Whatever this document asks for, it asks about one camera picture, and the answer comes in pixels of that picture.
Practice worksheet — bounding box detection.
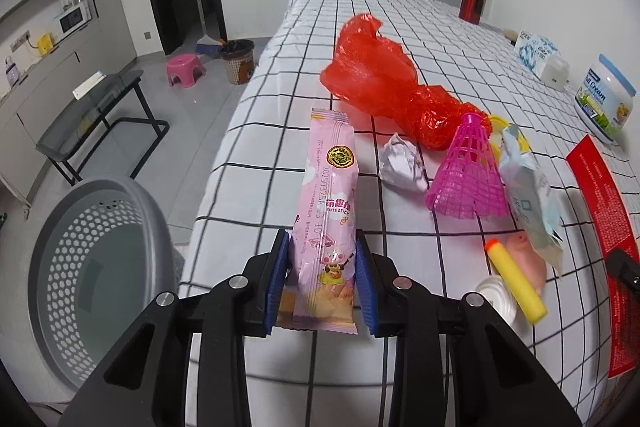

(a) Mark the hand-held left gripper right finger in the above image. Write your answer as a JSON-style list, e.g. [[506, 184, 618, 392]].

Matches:
[[354, 229, 583, 427]]

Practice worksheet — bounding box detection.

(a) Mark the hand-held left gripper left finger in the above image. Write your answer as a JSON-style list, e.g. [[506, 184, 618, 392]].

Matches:
[[57, 229, 292, 427]]

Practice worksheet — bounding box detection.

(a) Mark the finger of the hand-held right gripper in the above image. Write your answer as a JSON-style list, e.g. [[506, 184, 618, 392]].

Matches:
[[606, 248, 640, 295]]

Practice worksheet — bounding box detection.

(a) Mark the red and white toothpaste carton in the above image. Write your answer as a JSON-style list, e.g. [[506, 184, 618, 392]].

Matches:
[[566, 136, 640, 379]]

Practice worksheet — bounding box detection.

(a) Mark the pink rubber toy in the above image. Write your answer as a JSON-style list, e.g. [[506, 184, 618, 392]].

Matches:
[[505, 231, 548, 295]]

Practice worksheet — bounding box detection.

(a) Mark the pink snack packet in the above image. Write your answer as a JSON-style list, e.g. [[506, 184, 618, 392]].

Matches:
[[277, 108, 360, 335]]

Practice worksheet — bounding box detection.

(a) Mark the yellow foam dart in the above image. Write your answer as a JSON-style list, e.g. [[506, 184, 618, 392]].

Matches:
[[483, 239, 547, 325]]

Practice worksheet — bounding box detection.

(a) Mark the light blue wipe packet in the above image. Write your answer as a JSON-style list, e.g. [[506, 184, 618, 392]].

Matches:
[[497, 125, 565, 268]]

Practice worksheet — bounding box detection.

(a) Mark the pink plastic mesh cone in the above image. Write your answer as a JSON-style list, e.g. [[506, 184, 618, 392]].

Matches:
[[425, 112, 508, 219]]

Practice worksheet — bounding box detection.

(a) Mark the grey perforated plastic basket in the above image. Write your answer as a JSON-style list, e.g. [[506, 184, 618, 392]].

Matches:
[[27, 177, 186, 390]]

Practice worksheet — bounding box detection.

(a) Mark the crumpled white paper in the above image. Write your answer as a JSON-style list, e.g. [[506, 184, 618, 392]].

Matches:
[[378, 133, 430, 194]]

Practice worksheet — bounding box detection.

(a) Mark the white round lid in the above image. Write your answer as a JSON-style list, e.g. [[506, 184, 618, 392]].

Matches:
[[475, 276, 518, 323]]

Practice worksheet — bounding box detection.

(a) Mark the white can with green label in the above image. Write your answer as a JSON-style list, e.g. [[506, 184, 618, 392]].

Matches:
[[574, 53, 640, 144]]

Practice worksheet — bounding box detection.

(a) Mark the translucent plastic container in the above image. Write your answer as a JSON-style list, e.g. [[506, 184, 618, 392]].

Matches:
[[542, 58, 571, 88]]

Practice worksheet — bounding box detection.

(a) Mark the red plastic bag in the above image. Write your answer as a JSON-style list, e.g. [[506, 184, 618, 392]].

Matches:
[[320, 13, 493, 152]]

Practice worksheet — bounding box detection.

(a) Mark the patterned waste bin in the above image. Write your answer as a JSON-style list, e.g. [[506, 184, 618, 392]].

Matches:
[[220, 39, 256, 85]]

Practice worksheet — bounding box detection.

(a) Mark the bed with checked sheet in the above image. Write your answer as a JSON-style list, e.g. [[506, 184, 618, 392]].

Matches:
[[177, 0, 640, 427]]

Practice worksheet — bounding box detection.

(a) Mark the pink plastic stool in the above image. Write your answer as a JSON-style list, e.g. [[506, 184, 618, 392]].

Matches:
[[166, 54, 207, 88]]

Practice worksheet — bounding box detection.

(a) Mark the blue and white tissue pack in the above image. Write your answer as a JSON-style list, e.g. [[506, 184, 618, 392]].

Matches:
[[513, 30, 561, 72]]

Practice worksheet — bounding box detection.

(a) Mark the black glass side table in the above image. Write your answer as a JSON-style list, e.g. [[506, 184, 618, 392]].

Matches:
[[36, 70, 170, 188]]

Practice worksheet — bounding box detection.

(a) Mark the white flat box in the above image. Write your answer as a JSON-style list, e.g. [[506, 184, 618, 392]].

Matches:
[[72, 72, 108, 101]]

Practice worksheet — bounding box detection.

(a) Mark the white microwave oven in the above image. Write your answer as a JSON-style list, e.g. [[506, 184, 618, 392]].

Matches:
[[58, 3, 93, 35]]

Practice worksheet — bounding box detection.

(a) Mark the white bottle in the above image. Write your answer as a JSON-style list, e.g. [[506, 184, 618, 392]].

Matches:
[[2, 57, 21, 88]]

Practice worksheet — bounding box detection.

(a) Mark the broom with white handle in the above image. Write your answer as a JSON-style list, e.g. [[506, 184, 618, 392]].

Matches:
[[191, 0, 227, 58]]

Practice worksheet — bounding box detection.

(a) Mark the grey wall cabinet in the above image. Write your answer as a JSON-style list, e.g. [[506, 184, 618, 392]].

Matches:
[[0, 0, 138, 208]]

